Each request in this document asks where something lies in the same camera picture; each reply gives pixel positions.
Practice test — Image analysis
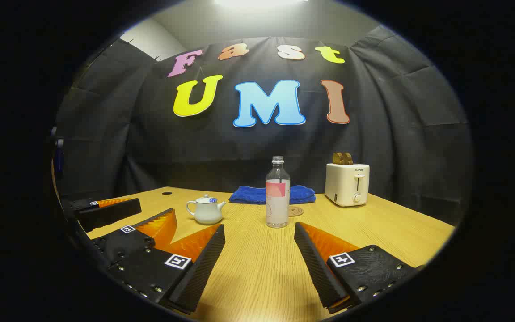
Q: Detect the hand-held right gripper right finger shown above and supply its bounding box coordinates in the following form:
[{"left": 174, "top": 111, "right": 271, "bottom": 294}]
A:
[{"left": 294, "top": 222, "right": 423, "bottom": 314}]

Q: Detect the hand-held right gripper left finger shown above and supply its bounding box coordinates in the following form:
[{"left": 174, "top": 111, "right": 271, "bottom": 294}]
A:
[{"left": 106, "top": 224, "right": 226, "bottom": 315}]

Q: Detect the white teacup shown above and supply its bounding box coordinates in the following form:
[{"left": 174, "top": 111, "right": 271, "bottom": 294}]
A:
[{"left": 186, "top": 199, "right": 227, "bottom": 225}]

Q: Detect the clear water bottle pink label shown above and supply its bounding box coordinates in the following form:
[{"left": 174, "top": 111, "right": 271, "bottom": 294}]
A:
[{"left": 266, "top": 156, "right": 291, "bottom": 229}]

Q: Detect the cream toaster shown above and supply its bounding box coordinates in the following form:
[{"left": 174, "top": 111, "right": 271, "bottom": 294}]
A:
[{"left": 325, "top": 162, "right": 370, "bottom": 207}]

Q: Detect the blue towel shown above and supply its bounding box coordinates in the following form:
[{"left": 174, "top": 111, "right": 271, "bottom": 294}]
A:
[{"left": 228, "top": 185, "right": 316, "bottom": 205}]

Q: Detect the black backdrop cloth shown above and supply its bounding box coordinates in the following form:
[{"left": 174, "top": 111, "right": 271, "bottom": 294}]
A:
[{"left": 54, "top": 25, "right": 475, "bottom": 226}]

